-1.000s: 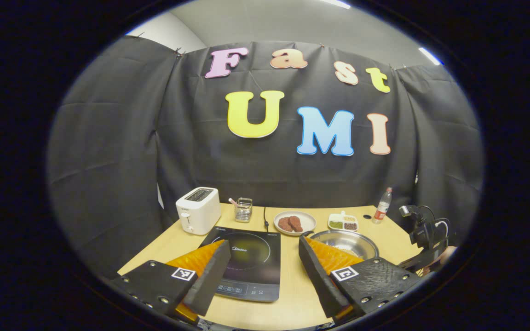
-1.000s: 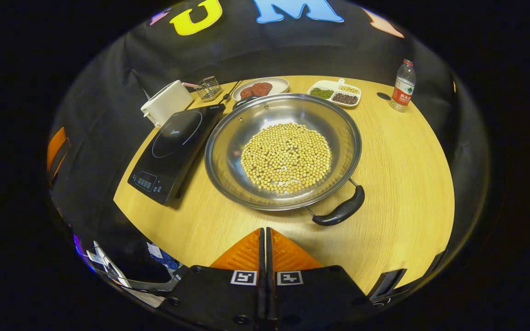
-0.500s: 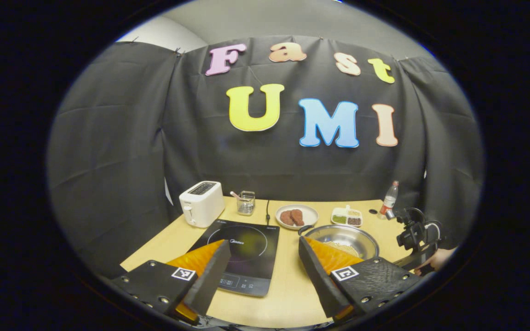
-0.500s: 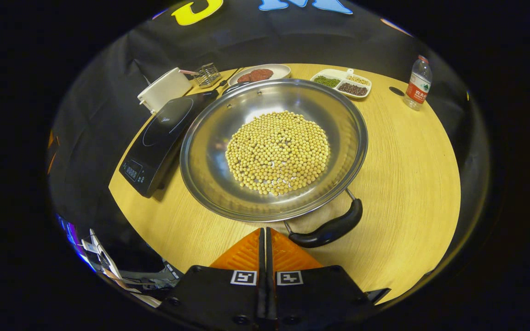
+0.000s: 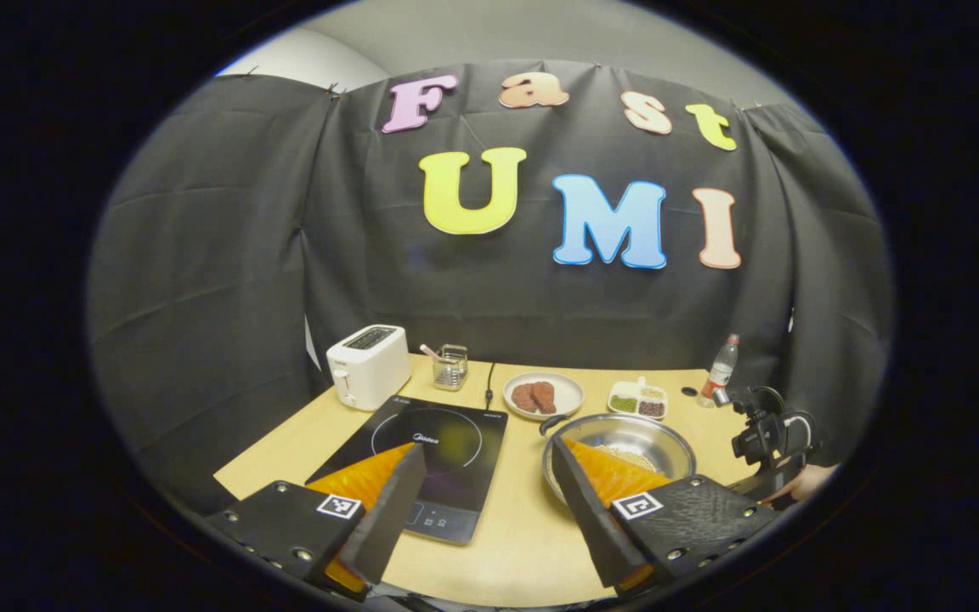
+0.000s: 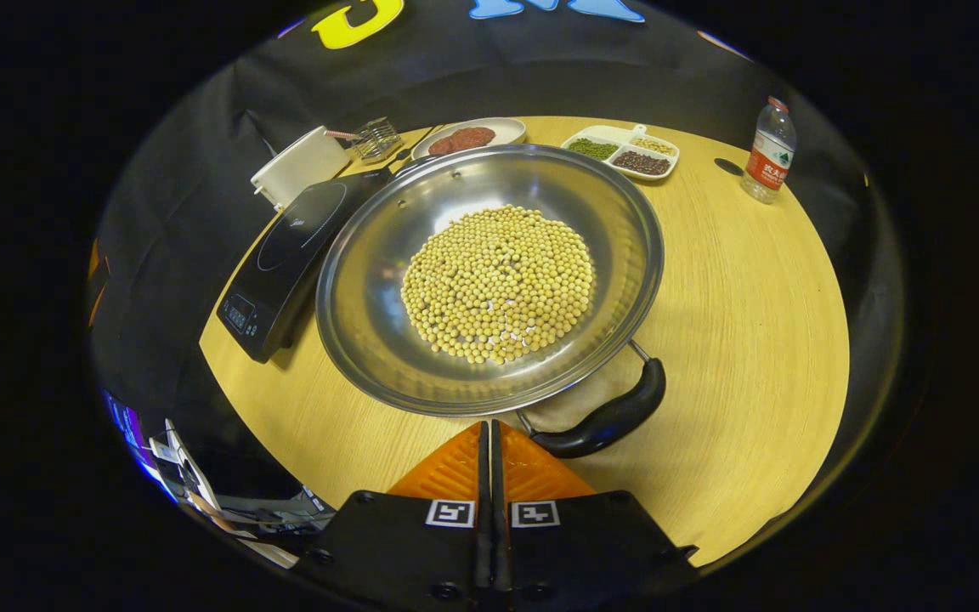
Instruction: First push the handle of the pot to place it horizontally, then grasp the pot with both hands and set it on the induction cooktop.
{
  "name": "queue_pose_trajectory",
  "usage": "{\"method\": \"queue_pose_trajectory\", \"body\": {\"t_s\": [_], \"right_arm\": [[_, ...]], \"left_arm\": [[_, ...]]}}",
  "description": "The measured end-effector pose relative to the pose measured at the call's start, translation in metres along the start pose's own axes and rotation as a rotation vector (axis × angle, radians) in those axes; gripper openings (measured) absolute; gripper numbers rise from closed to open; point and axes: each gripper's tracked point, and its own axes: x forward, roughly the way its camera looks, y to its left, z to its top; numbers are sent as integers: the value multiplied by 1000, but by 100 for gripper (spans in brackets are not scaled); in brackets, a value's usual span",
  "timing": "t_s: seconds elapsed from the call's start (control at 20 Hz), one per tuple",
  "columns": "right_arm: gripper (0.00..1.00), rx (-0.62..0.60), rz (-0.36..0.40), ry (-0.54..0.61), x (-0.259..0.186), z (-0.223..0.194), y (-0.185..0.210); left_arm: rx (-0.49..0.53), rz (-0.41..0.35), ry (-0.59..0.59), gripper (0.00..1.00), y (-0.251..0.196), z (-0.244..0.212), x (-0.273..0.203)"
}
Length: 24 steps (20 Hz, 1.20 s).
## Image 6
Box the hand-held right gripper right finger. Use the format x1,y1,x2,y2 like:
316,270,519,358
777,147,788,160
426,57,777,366
491,419,700,609

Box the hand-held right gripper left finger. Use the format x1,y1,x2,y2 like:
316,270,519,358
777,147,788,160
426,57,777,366
294,421,490,612

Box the black induction cooktop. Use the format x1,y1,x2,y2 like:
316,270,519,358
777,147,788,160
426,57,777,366
216,168,393,365

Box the steel pot with black handles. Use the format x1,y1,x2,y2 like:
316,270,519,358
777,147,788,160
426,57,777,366
315,143,667,460

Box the heap of soybeans in pot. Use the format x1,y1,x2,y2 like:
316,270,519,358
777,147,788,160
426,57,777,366
400,204,598,366

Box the white toaster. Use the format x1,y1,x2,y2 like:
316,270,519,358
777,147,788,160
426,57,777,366
250,126,353,212

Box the dark red beans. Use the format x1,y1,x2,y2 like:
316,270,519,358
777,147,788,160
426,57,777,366
611,150,671,177

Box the red meat slices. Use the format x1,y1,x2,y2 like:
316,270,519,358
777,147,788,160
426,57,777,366
427,127,496,156

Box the white divided dish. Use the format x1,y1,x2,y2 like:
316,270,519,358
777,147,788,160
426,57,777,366
561,123,681,182

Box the round white plate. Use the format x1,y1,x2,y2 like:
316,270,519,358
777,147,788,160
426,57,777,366
410,117,528,161

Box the clear water bottle red label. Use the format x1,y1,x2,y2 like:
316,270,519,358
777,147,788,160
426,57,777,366
740,96,798,205

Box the wire mesh holder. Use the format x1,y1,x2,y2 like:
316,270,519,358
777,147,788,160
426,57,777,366
352,116,404,162

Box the black power cable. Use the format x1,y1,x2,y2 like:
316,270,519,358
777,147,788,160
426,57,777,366
388,126,448,171

